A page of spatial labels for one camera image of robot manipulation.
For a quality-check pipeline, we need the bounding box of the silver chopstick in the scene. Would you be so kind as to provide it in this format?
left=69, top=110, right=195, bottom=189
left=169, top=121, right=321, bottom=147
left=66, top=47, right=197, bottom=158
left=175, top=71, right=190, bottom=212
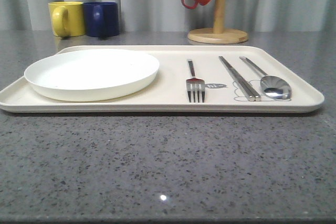
left=237, top=71, right=261, bottom=102
left=218, top=56, right=256, bottom=102

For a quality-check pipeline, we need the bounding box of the yellow mug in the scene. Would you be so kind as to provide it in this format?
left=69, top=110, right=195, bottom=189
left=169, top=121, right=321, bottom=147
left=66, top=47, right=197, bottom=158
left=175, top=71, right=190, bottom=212
left=48, top=2, right=86, bottom=37

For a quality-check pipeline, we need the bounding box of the cream rabbit tray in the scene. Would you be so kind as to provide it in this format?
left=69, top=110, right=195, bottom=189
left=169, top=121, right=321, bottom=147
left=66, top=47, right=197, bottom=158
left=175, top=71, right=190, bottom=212
left=1, top=45, right=324, bottom=113

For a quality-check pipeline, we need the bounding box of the wooden mug tree stand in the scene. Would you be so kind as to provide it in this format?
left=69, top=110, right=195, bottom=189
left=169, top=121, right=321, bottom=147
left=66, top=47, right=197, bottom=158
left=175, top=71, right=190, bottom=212
left=187, top=0, right=248, bottom=44

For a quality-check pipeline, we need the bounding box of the white round plate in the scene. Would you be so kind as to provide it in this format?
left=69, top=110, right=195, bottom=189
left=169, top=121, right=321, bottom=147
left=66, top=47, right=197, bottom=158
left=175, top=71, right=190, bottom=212
left=24, top=49, right=160, bottom=102

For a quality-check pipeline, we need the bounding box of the dark blue mug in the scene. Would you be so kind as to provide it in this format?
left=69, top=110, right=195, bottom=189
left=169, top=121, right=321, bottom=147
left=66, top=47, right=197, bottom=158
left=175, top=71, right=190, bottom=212
left=83, top=2, right=120, bottom=38

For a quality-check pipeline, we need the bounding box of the silver fork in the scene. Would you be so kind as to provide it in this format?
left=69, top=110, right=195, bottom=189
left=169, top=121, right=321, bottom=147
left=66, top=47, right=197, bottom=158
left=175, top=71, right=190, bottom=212
left=186, top=59, right=205, bottom=103

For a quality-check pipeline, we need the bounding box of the silver spoon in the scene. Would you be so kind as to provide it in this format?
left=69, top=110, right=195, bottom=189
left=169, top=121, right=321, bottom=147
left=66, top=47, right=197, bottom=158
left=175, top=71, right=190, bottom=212
left=239, top=56, right=292, bottom=100

